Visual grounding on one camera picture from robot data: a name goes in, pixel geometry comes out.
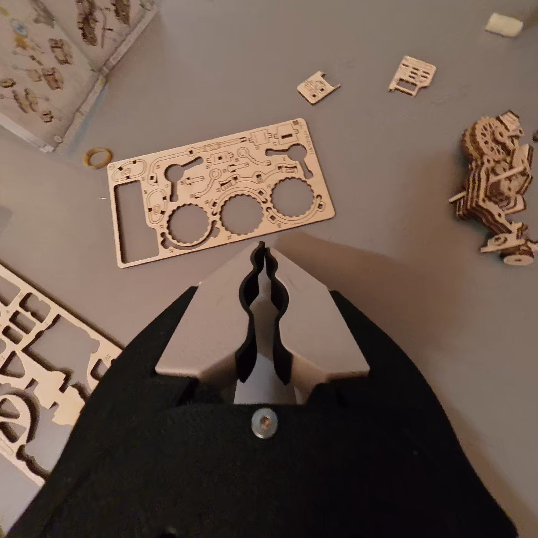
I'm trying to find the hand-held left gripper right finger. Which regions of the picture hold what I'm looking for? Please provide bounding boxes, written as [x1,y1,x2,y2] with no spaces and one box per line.
[266,246,371,405]

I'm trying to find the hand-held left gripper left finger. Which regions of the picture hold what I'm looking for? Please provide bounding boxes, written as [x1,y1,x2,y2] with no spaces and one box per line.
[155,241,270,405]

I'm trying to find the wooden puzzle sheet round holes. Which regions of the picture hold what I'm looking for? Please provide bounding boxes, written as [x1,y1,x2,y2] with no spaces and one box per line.
[106,118,335,269]

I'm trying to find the grey desk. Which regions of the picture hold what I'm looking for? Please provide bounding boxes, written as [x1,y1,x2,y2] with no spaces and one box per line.
[0,0,538,518]

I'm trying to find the large wooden puzzle sheet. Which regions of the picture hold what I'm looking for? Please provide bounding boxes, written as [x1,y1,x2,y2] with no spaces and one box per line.
[0,264,124,477]

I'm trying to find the yellow rubber band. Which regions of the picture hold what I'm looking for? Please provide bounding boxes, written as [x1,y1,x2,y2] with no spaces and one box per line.
[83,147,113,170]

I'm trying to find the small wooden puzzle piece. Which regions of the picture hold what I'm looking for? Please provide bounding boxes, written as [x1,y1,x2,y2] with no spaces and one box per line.
[297,71,341,105]

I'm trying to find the wooden model vehicle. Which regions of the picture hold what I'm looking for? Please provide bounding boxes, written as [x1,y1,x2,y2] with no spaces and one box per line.
[448,110,538,266]

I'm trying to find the slotted wooden puzzle piece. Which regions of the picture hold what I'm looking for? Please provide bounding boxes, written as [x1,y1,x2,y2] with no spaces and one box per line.
[388,55,437,98]

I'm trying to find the printed instruction booklet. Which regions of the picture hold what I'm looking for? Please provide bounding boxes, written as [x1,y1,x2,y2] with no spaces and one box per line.
[0,0,159,153]

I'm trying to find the white foam block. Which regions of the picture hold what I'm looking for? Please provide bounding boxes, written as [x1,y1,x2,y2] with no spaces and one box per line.
[484,13,524,38]

